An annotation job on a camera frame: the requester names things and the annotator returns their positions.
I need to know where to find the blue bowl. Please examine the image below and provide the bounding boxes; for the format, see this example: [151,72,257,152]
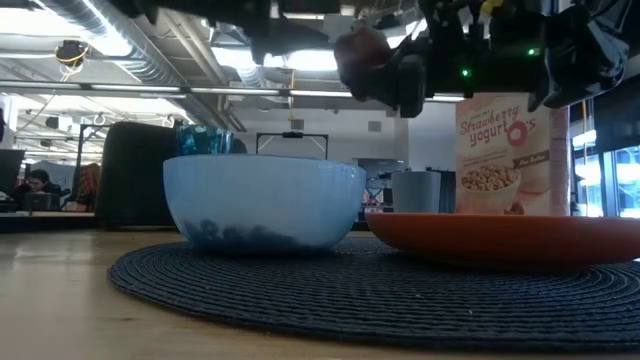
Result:
[162,153,367,254]

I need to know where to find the red apple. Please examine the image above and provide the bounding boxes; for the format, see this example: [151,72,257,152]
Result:
[333,25,401,104]

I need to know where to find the black camera stand frame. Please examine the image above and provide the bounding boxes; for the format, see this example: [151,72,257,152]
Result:
[255,131,330,161]

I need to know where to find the black monitor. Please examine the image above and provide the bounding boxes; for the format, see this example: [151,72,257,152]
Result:
[0,148,26,196]

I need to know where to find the silver ventilation duct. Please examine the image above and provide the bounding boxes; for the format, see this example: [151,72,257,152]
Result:
[39,0,246,131]

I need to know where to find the strawberry yogurt cereal box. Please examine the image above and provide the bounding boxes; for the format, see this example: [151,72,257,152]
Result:
[454,92,571,217]

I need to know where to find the black yellow cable reel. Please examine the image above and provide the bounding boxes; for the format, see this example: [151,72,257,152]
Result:
[54,39,90,69]

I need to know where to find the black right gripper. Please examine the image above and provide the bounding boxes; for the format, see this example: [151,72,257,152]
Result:
[397,0,551,119]

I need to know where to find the black table frame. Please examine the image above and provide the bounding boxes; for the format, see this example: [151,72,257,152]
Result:
[0,212,176,234]

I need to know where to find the teal faceted glass cup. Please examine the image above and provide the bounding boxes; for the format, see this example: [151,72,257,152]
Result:
[174,124,235,157]

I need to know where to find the person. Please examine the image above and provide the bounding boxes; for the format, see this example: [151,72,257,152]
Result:
[12,168,64,211]

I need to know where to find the light blue plastic cup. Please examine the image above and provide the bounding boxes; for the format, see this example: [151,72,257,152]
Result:
[391,170,442,215]

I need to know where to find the orange plate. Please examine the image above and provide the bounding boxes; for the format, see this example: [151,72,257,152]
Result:
[364,212,640,269]

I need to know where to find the round dark woven placemat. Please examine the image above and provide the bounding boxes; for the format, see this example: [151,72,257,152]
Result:
[107,234,640,351]

